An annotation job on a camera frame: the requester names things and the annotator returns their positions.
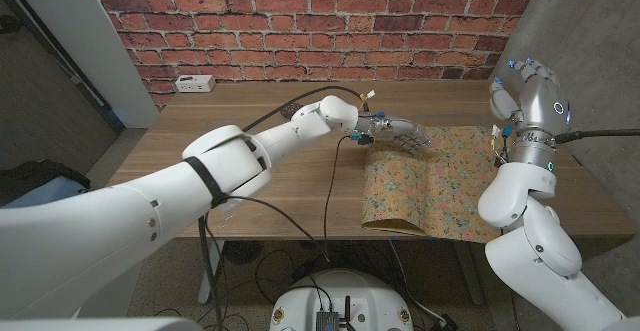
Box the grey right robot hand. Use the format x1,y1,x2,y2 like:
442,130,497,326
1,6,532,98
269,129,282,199
488,58,573,172

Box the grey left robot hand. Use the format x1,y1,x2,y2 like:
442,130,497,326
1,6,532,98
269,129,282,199
355,111,434,156

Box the floral-backed kraft wrapping paper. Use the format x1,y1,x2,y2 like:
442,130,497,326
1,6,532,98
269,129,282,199
360,124,516,245

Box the small dark brown object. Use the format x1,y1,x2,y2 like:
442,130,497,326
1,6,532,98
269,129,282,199
279,103,304,121

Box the printed brick backdrop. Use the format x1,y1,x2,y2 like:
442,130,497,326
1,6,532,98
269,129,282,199
84,0,545,110

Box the metal table leg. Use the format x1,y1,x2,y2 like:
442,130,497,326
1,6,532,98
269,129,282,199
452,240,486,306
197,238,226,306

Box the white robot torso base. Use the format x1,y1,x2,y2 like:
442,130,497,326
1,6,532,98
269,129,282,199
269,269,415,331

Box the round black floor fan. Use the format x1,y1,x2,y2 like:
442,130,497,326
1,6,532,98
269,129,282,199
223,240,264,266

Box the white power strip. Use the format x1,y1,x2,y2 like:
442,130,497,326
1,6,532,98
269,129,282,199
174,74,217,94

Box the grey box on torso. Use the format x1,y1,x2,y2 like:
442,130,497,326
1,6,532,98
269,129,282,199
314,310,341,331

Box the black bag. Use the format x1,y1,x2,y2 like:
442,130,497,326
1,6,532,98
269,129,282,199
0,158,92,205

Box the blue storage bin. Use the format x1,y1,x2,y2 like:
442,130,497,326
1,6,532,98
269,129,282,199
0,175,96,211

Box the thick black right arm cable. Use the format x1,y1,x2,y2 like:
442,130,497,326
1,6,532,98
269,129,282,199
554,128,640,146

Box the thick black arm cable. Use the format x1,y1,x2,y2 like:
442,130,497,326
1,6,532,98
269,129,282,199
197,84,371,331
554,128,640,146

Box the thin black left wrist cable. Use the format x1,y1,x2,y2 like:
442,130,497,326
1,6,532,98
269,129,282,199
322,134,352,262

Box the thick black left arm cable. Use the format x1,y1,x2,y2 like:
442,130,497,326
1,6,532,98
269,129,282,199
197,84,371,331

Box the white wall pillar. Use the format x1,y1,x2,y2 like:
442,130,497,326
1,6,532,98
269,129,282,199
4,0,160,128

